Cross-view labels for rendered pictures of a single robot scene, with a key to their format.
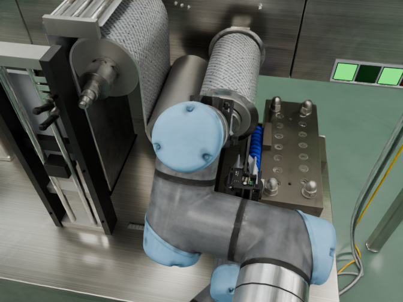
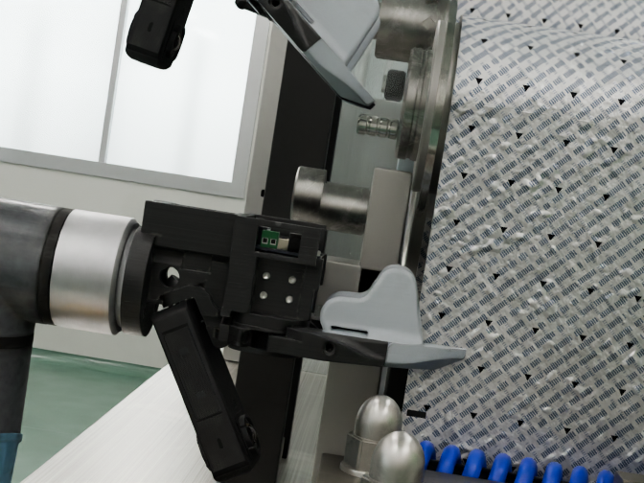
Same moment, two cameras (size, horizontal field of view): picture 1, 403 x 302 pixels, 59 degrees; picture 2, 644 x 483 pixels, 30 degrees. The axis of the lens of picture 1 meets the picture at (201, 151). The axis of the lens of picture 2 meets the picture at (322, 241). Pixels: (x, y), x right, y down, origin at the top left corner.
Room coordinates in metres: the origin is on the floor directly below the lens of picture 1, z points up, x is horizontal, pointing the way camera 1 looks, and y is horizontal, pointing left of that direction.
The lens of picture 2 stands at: (0.41, -0.84, 1.19)
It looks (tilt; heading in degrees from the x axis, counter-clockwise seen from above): 3 degrees down; 83
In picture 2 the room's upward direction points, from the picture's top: 9 degrees clockwise
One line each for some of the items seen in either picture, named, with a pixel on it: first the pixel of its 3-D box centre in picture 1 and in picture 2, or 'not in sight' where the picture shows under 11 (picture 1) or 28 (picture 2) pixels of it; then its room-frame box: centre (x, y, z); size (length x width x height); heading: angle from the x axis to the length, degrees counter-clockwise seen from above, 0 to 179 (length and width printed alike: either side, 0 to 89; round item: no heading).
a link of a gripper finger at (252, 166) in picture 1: (253, 165); (396, 316); (0.55, -0.12, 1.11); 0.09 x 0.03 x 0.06; 169
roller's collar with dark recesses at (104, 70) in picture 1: (99, 78); (413, 26); (0.59, 0.20, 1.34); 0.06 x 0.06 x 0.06; 80
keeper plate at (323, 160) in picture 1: (318, 161); not in sight; (0.70, -0.35, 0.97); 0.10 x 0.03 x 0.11; 170
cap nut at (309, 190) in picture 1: (310, 187); (396, 476); (0.53, -0.27, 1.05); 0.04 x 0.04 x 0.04
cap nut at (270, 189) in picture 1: (271, 185); (377, 433); (0.54, -0.17, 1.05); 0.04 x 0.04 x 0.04
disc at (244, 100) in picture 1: (223, 117); (435, 107); (0.57, -0.05, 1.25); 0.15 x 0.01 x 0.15; 80
